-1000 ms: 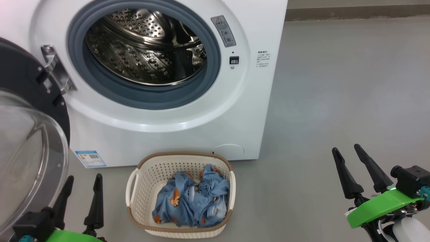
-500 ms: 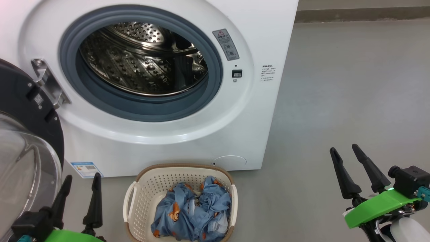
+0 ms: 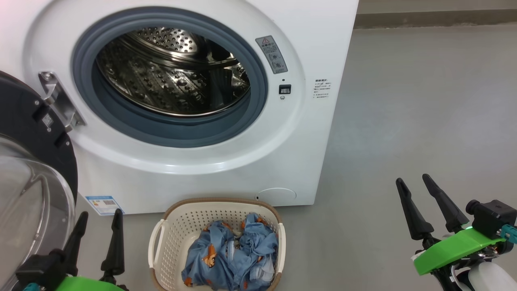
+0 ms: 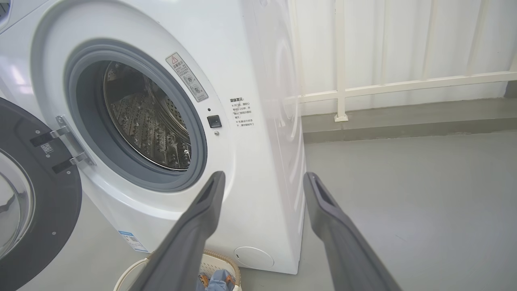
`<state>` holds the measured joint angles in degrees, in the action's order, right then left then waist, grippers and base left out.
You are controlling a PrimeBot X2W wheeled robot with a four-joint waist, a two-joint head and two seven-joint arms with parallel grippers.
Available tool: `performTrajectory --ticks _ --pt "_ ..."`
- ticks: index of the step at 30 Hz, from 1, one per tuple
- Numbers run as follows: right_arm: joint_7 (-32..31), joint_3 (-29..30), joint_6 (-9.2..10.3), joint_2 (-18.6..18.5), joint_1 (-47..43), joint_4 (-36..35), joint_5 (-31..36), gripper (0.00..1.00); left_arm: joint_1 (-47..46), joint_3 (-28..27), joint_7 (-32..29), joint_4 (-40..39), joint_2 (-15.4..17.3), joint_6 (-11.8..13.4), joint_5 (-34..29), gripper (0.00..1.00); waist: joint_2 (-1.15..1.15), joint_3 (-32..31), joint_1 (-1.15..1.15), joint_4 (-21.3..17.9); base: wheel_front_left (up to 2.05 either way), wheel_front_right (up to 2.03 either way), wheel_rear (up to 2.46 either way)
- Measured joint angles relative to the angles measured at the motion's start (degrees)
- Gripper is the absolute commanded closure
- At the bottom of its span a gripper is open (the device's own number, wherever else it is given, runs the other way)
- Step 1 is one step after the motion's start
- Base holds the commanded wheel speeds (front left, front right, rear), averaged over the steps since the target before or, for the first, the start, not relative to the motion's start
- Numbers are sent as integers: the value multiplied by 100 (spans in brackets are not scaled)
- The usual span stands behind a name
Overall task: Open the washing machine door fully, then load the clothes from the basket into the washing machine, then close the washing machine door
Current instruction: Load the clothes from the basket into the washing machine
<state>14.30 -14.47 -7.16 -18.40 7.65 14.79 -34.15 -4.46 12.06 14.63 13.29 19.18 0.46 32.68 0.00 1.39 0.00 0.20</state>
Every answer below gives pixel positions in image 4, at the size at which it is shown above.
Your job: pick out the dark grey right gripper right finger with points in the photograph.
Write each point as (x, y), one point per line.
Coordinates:
(347, 250)

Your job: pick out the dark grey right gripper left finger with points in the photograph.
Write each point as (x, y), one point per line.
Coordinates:
(185, 242)

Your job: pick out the blue denim garment orange patches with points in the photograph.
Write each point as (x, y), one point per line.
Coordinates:
(218, 282)

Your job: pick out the round black washing machine door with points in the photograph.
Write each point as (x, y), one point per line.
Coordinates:
(52, 202)

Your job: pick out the cream perforated laundry basket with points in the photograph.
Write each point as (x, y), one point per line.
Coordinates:
(218, 264)

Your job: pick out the white front-load washing machine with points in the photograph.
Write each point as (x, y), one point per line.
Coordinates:
(250, 161)

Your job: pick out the blue white energy label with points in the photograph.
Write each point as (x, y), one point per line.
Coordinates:
(133, 241)

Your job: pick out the grey warning label sticker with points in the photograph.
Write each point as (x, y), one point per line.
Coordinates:
(187, 76)

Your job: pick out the white metal railing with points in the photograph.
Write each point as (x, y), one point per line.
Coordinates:
(340, 60)

